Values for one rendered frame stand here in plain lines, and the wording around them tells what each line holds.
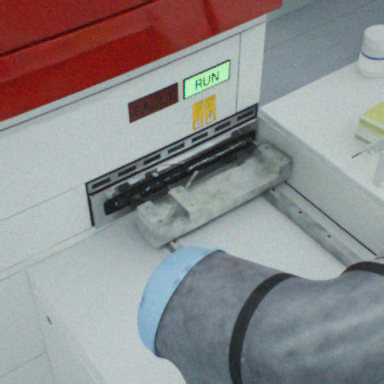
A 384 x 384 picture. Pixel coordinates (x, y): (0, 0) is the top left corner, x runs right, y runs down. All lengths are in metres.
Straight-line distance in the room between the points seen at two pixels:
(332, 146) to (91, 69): 0.57
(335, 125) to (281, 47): 2.06
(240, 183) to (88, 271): 0.39
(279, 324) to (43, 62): 0.74
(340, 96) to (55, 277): 0.76
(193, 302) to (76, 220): 0.90
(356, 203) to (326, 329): 0.96
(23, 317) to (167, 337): 1.00
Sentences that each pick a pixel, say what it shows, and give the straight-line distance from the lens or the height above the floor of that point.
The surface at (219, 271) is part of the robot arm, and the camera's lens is 0.64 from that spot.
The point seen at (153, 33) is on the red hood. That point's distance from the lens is 1.30.
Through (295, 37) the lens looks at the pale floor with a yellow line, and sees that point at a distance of 3.74.
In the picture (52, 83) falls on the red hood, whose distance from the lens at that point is 1.23.
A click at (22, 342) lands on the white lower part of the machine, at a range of 1.70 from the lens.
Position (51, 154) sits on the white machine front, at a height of 1.08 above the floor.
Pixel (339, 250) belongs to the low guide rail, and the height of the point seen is 0.85.
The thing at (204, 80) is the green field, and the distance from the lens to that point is 1.50.
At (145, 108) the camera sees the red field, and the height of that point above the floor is 1.10.
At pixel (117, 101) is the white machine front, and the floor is 1.14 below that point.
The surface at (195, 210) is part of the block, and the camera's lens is 1.48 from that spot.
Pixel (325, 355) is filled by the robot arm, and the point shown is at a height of 1.48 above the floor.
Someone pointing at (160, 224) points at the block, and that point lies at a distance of 1.46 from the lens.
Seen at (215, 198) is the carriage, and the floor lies 0.88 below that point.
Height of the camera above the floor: 1.96
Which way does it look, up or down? 46 degrees down
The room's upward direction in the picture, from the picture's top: 2 degrees counter-clockwise
